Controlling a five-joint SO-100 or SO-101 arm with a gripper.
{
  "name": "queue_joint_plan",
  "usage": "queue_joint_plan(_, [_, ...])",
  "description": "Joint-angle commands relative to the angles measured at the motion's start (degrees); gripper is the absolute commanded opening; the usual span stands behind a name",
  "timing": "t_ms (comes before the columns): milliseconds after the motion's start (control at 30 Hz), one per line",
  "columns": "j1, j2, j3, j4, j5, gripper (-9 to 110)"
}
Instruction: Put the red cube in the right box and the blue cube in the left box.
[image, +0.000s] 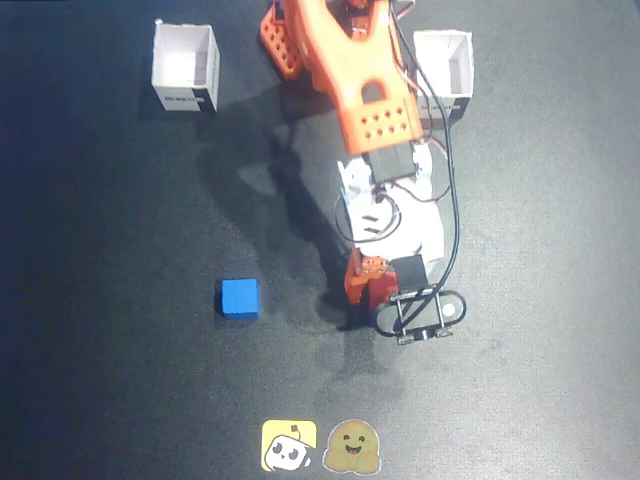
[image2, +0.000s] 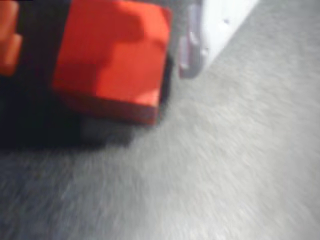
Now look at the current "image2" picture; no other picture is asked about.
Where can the dark grey felt mat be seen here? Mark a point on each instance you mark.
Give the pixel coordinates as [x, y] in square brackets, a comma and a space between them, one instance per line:
[225, 162]

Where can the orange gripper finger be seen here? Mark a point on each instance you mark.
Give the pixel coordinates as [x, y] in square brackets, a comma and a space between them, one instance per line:
[8, 37]

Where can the red cube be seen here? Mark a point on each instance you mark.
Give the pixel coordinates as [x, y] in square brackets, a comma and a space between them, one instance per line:
[112, 62]

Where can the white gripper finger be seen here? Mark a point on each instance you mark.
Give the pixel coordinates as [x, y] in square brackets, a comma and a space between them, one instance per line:
[217, 25]

